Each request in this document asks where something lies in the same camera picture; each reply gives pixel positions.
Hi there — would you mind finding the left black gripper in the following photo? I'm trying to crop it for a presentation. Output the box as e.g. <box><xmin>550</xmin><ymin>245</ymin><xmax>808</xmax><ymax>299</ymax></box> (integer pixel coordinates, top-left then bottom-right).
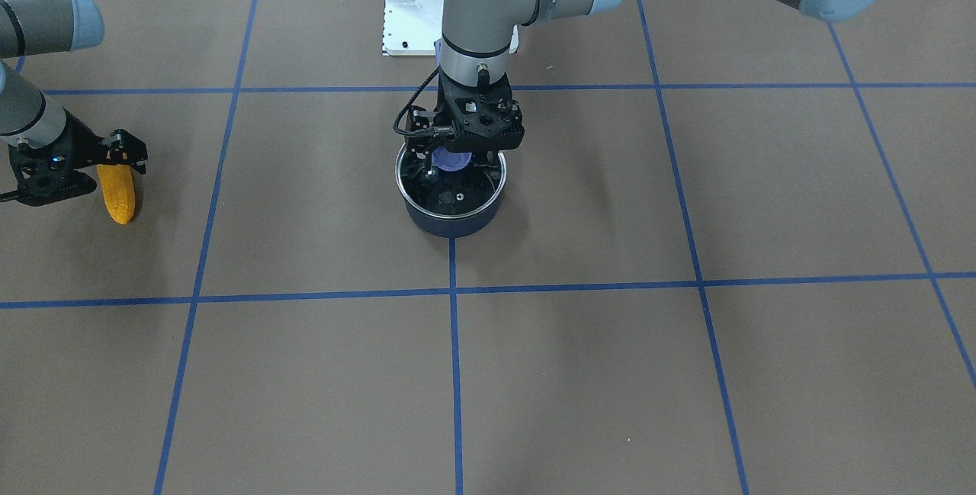
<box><xmin>405</xmin><ymin>74</ymin><xmax>525</xmax><ymax>153</ymax></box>

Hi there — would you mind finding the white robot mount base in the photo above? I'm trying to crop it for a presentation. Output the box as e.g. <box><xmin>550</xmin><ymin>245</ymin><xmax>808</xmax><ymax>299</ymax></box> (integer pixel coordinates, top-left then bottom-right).
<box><xmin>382</xmin><ymin>0</ymin><xmax>520</xmax><ymax>57</ymax></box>

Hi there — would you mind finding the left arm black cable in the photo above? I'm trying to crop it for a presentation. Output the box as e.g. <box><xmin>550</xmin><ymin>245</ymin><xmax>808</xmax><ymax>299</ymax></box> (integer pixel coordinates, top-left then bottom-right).
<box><xmin>393</xmin><ymin>66</ymin><xmax>458</xmax><ymax>137</ymax></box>

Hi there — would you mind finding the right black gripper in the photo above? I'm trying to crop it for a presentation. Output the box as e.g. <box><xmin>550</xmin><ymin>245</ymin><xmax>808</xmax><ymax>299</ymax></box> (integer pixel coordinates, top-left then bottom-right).
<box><xmin>8</xmin><ymin>115</ymin><xmax>149</xmax><ymax>207</ymax></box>

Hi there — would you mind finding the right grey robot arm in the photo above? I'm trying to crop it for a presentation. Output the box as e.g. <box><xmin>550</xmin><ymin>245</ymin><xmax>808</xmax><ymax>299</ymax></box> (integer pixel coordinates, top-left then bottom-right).
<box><xmin>1</xmin><ymin>0</ymin><xmax>149</xmax><ymax>224</ymax></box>

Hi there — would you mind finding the yellow corn cob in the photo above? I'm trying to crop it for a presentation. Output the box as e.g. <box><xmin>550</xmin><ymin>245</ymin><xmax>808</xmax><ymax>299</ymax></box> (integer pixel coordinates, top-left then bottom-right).
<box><xmin>96</xmin><ymin>165</ymin><xmax>137</xmax><ymax>225</ymax></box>

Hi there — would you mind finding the dark blue saucepan purple handle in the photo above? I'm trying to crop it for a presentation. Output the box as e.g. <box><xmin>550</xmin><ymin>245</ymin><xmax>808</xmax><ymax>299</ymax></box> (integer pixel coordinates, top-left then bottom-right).
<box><xmin>395</xmin><ymin>145</ymin><xmax>508</xmax><ymax>238</ymax></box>

